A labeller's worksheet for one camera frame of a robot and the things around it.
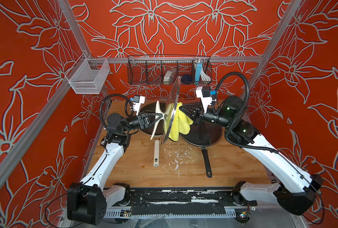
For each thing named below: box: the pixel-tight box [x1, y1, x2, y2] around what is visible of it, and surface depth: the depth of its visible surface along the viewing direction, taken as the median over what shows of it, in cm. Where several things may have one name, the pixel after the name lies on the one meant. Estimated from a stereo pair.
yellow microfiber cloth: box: [168, 102, 194, 142], surface depth 61 cm
